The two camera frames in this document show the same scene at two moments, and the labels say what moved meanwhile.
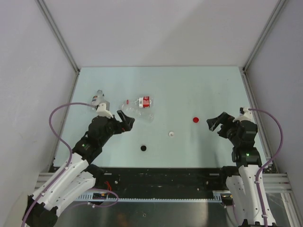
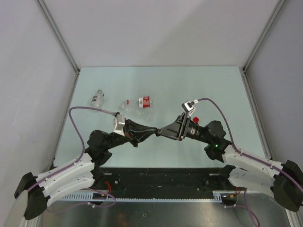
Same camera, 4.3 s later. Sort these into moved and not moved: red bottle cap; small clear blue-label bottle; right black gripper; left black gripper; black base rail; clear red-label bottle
Moved: left black gripper; right black gripper
Not moved: small clear blue-label bottle; black base rail; red bottle cap; clear red-label bottle
